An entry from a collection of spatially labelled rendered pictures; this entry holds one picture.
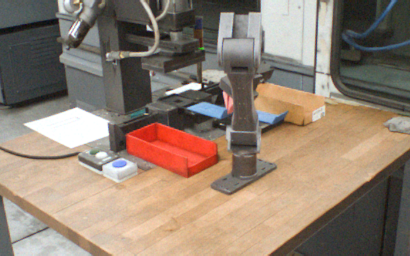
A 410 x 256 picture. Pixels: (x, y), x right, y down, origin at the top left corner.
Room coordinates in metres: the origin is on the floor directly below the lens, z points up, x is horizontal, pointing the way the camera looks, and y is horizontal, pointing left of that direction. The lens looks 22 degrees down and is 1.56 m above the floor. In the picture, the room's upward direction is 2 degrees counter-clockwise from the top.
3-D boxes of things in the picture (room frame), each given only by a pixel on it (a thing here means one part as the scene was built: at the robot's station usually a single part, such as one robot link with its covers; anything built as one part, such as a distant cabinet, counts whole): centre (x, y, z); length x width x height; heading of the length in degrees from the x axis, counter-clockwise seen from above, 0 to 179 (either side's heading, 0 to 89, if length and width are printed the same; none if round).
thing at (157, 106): (1.66, 0.07, 0.98); 0.20 x 0.10 x 0.01; 136
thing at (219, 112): (1.54, -0.03, 1.00); 0.15 x 0.07 x 0.03; 45
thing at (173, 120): (1.66, 0.07, 0.94); 0.20 x 0.10 x 0.07; 136
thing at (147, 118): (1.53, 0.20, 0.95); 0.15 x 0.03 x 0.10; 136
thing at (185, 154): (1.40, 0.09, 0.93); 0.25 x 0.12 x 0.06; 46
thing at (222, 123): (1.63, -0.15, 0.91); 0.17 x 0.16 x 0.02; 136
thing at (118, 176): (1.31, 0.23, 0.90); 0.07 x 0.07 x 0.06; 46
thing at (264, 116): (1.64, -0.19, 0.93); 0.15 x 0.07 x 0.03; 48
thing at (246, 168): (1.27, -0.10, 0.94); 0.20 x 0.07 x 0.08; 136
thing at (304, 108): (1.73, -0.27, 0.93); 0.25 x 0.13 x 0.08; 46
